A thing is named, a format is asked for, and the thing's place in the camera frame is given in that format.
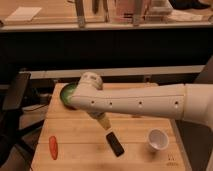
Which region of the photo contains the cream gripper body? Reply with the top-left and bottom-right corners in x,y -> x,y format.
89,112 -> 111,130

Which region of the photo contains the red pepper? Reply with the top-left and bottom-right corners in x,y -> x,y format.
49,136 -> 58,160

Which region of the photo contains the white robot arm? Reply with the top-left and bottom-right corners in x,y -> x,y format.
68,72 -> 213,132

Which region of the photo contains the green ceramic bowl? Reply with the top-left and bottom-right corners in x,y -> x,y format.
60,83 -> 77,110

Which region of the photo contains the black rectangular remote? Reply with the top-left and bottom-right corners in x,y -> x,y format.
106,132 -> 124,157

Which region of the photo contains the white paper on floor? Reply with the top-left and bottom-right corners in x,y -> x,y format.
6,7 -> 42,22

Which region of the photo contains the metal rail beam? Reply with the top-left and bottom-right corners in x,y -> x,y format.
19,64 -> 205,80

